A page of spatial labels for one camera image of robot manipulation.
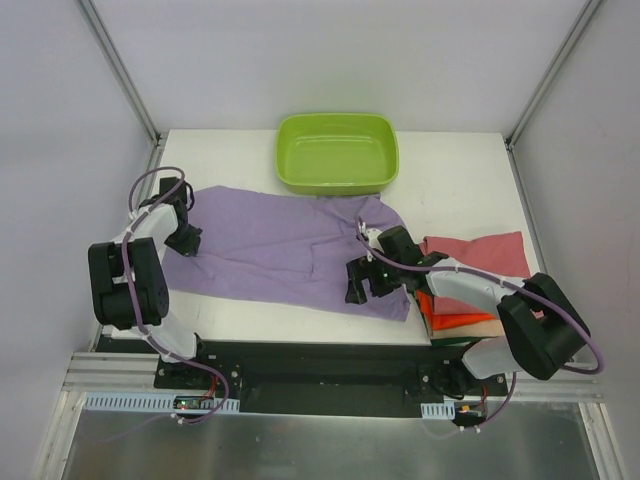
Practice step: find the purple t shirt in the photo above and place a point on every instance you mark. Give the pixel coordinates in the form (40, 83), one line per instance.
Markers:
(281, 249)

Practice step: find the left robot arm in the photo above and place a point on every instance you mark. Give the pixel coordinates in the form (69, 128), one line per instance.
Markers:
(128, 285)

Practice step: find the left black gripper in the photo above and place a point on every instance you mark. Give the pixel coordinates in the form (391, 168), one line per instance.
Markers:
(185, 238)

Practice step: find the right controller board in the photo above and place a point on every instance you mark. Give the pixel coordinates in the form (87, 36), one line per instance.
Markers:
(463, 418)

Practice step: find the dark green folded t shirt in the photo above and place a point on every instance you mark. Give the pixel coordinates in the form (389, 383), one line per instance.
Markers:
(454, 341)

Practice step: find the left controller board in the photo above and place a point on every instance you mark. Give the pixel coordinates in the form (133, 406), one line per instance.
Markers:
(158, 406)

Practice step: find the left aluminium frame post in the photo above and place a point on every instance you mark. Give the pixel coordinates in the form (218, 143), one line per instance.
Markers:
(115, 62)

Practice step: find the right aluminium frame post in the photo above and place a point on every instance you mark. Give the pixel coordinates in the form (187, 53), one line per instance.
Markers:
(578, 29)

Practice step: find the aluminium frame post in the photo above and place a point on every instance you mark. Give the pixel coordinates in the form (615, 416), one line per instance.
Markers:
(115, 62)
(578, 29)

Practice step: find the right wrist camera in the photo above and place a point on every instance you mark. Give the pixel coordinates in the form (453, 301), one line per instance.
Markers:
(369, 235)

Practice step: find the orange folded t shirt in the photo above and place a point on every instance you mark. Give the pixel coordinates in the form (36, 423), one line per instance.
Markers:
(447, 321)

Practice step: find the controller board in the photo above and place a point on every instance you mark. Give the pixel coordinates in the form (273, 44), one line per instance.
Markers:
(158, 406)
(463, 418)

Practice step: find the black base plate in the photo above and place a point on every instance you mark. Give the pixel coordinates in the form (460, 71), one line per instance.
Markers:
(371, 381)

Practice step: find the beige folded t shirt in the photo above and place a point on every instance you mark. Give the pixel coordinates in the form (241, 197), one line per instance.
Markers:
(484, 329)

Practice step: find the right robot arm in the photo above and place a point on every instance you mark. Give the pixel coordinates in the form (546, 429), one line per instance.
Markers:
(542, 330)

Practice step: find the pink folded t shirt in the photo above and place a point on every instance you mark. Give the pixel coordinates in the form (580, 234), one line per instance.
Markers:
(501, 254)

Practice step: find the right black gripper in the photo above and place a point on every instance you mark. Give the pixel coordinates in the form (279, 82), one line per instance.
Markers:
(368, 278)

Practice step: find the green plastic basin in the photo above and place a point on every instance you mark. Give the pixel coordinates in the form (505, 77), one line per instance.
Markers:
(339, 154)

